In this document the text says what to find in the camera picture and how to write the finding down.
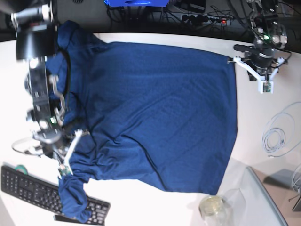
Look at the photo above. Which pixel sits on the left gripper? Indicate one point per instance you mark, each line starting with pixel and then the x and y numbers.
pixel 257 53

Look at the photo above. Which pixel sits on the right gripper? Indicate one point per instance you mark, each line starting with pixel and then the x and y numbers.
pixel 51 142

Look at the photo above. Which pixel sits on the blue t-shirt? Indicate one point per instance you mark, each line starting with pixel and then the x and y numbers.
pixel 166 116

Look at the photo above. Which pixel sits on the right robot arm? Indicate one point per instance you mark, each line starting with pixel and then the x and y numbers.
pixel 35 43

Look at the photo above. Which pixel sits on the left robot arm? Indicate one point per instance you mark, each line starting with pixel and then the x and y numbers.
pixel 263 22

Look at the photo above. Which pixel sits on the green tape roll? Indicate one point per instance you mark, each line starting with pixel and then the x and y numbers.
pixel 21 169

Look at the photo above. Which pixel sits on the black keyboard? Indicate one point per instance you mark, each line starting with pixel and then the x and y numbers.
pixel 45 195

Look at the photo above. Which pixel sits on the black power strip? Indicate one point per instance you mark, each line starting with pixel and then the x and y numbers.
pixel 201 19

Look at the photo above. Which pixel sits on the blue box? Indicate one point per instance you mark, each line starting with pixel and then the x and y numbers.
pixel 143 3

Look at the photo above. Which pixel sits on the clear glass jar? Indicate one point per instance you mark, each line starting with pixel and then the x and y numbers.
pixel 226 209

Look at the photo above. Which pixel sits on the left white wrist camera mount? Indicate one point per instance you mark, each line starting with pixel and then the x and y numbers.
pixel 263 70

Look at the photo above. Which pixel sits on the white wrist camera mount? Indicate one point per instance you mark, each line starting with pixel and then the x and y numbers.
pixel 263 70
pixel 64 163

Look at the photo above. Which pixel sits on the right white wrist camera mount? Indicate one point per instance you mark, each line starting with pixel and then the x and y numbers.
pixel 64 163

